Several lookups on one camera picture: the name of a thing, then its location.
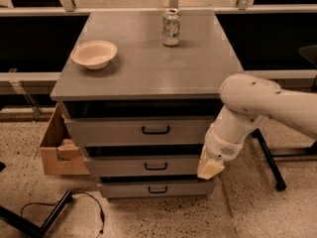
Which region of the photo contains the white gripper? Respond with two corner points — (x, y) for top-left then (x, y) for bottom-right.
(197, 123), (247, 179)

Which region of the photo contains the grey top drawer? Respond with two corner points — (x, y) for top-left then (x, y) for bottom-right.
(65, 117), (212, 147)

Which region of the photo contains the grey drawer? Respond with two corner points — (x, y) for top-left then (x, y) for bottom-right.
(65, 117), (212, 147)
(84, 155), (199, 177)
(97, 179), (215, 199)

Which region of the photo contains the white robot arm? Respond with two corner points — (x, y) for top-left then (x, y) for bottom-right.
(197, 73), (317, 179)

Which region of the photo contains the grey drawer cabinet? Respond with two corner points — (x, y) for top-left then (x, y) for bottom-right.
(52, 10), (242, 184)

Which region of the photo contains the grey middle drawer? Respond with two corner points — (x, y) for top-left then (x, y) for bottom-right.
(84, 155), (199, 177)

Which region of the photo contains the grey bottom drawer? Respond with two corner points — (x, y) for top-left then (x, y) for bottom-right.
(97, 179), (215, 199)

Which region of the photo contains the black metal stand leg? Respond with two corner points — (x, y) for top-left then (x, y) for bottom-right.
(252, 129), (286, 191)

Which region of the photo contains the cardboard box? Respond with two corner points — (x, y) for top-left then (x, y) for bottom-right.
(40, 105), (88, 176)

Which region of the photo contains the silver soda can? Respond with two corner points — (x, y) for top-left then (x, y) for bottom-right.
(161, 8), (180, 47)

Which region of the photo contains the white paper bowl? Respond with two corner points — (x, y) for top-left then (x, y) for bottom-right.
(70, 41), (118, 70)

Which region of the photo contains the black floor stand bar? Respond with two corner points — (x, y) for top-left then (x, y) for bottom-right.
(0, 190), (72, 238)

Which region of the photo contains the black cable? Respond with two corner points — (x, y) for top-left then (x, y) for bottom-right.
(20, 191), (106, 238)

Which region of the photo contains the metal railing bracket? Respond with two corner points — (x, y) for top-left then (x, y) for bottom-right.
(9, 79), (42, 121)

